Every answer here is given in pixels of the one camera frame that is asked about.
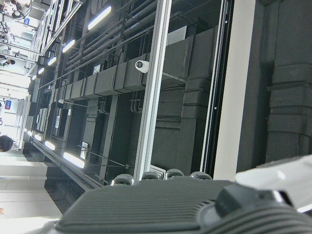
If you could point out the aluminium frame post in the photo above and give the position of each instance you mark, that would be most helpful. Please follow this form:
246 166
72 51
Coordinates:
153 85

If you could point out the aluminium frame rail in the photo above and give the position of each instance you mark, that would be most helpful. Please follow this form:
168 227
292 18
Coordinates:
214 85

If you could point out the long ceiling light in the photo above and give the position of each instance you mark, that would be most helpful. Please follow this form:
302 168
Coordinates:
52 61
99 17
68 45
73 159
37 137
41 71
50 145

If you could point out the blue red wall sign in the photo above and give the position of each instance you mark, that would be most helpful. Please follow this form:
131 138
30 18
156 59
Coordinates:
8 104

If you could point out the person in green top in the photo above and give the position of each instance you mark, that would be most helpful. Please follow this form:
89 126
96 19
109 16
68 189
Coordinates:
8 62

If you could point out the small blue sign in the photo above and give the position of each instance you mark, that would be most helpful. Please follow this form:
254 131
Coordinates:
27 20

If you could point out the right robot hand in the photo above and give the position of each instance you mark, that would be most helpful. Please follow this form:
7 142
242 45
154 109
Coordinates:
158 207

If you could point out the white flat beam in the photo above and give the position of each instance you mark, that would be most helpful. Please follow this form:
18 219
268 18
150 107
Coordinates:
234 85

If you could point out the white vent grille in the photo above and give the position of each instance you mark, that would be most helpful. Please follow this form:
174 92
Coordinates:
176 35

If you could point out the black ventilation duct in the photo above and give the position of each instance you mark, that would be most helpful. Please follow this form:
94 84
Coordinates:
107 81

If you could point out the white dome security camera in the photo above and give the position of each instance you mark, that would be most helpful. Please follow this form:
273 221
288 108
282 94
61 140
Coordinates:
142 66

